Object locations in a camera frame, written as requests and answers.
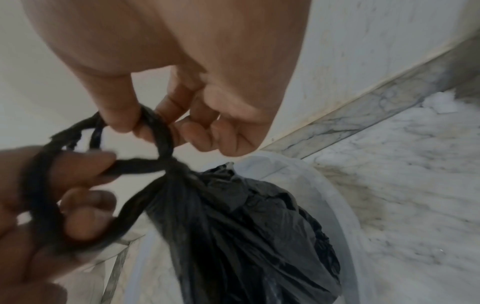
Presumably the person's right hand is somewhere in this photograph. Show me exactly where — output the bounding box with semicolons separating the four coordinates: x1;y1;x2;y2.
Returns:
20;0;314;157

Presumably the person's left hand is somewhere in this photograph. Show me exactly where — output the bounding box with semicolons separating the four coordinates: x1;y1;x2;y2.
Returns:
0;145;119;304

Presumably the black garbage bag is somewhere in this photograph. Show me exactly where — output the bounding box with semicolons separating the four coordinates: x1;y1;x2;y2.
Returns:
28;105;343;304

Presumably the translucent white trash bin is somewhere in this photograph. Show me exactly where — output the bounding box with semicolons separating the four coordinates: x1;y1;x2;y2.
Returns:
123;150;368;304

